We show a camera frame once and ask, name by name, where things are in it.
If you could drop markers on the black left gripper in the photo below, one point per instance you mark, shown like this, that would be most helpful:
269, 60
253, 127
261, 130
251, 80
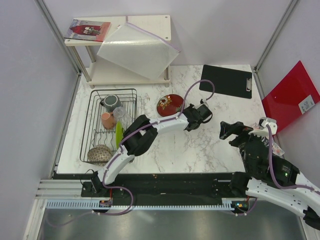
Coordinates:
191, 108

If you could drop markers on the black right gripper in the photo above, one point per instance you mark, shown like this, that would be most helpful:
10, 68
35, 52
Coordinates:
238, 128

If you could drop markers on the red floral plate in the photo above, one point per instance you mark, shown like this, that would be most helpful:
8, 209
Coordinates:
169, 105

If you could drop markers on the clear glass cup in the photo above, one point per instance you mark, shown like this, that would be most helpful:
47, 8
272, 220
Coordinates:
121, 115

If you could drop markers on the green plate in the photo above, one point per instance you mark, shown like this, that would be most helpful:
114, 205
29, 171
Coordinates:
118, 134

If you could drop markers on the grey mug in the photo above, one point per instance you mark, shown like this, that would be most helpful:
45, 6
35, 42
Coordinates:
111, 102

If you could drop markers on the pink floral mug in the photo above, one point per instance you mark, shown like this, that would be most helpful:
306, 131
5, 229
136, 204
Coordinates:
108, 120

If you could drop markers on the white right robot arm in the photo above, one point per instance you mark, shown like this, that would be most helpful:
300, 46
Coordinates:
268, 176

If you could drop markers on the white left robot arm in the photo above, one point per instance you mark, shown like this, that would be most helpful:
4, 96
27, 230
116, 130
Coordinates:
141, 134

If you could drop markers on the Little Women book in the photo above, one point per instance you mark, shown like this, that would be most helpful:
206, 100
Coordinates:
276, 147

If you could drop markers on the black clipboard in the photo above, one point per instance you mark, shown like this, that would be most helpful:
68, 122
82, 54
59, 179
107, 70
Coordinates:
230, 82

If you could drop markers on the red folder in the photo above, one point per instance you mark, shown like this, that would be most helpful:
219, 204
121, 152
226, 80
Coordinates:
292, 97

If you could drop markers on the patterned beige bowl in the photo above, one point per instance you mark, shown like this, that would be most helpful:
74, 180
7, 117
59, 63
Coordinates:
99, 155

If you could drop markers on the white two-tier shelf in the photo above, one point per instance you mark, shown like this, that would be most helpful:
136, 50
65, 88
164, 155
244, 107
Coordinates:
103, 72

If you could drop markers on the red cover book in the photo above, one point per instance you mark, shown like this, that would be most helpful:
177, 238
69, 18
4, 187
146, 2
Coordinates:
87, 30

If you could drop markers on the white cable duct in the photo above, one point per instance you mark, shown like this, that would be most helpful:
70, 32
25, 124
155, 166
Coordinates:
147, 204

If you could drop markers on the black wire dish rack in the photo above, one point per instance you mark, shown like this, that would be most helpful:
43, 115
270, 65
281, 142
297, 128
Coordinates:
94, 133

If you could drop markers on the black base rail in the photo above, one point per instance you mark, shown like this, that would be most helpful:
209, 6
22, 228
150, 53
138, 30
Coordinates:
131, 187

